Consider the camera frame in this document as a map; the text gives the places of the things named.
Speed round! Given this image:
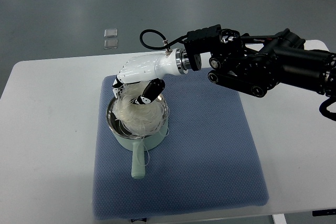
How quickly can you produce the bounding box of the clear floor plate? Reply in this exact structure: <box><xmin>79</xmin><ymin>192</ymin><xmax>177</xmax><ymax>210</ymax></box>
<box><xmin>103</xmin><ymin>38</ymin><xmax>118</xmax><ymax>49</ymax></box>
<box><xmin>104</xmin><ymin>28</ymin><xmax>118</xmax><ymax>38</ymax></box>

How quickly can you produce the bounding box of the blue textured cushion mat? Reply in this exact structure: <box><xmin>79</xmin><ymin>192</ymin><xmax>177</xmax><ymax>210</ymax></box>
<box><xmin>93</xmin><ymin>69</ymin><xmax>269</xmax><ymax>220</ymax></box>

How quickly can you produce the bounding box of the mint green steel pot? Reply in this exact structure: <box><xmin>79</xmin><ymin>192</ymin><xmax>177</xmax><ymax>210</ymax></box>
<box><xmin>107</xmin><ymin>94</ymin><xmax>169</xmax><ymax>179</ymax></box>

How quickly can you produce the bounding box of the white vermicelli bundle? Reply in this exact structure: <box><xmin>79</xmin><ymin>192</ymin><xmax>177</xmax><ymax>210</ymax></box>
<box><xmin>112</xmin><ymin>81</ymin><xmax>169</xmax><ymax>151</ymax></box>

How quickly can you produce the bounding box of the white table leg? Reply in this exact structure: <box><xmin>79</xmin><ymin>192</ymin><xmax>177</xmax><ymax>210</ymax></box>
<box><xmin>272</xmin><ymin>214</ymin><xmax>287</xmax><ymax>224</ymax></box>

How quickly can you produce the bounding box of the lower clear floor plate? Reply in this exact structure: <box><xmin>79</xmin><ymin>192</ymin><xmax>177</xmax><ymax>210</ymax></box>
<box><xmin>103</xmin><ymin>38</ymin><xmax>118</xmax><ymax>49</ymax></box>

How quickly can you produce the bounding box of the upper clear floor plate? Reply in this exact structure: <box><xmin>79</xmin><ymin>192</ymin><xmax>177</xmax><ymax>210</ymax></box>
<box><xmin>104</xmin><ymin>28</ymin><xmax>118</xmax><ymax>38</ymax></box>

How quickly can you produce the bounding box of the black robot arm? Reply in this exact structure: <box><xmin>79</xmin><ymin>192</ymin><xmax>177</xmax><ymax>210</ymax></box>
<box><xmin>183</xmin><ymin>25</ymin><xmax>335</xmax><ymax>120</ymax></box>

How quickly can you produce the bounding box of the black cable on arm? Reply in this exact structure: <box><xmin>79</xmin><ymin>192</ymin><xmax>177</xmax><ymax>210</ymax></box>
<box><xmin>139</xmin><ymin>29</ymin><xmax>188</xmax><ymax>55</ymax></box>

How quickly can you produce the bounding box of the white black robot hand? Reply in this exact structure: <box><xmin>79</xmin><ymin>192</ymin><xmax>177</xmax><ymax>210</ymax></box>
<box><xmin>112</xmin><ymin>49</ymin><xmax>191</xmax><ymax>105</ymax></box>

